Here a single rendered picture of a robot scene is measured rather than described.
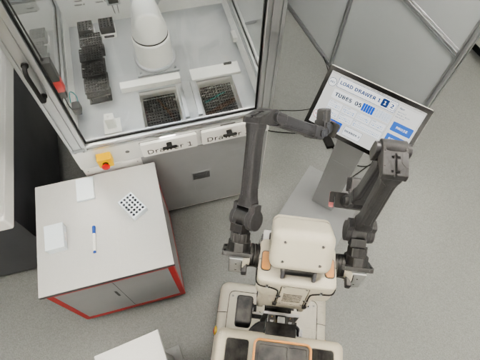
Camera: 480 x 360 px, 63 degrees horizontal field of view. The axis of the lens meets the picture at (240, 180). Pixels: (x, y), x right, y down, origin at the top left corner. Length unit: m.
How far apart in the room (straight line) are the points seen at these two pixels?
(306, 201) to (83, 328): 1.68
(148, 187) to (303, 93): 1.83
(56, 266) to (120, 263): 0.30
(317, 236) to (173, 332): 1.53
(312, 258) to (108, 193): 1.19
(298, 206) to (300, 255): 1.54
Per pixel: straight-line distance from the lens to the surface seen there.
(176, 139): 2.04
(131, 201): 2.04
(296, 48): 3.84
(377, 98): 2.00
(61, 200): 2.20
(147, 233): 2.00
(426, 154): 3.43
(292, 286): 1.42
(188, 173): 2.39
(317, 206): 2.87
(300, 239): 1.30
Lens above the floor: 2.59
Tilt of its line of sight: 62 degrees down
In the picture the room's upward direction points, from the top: 3 degrees clockwise
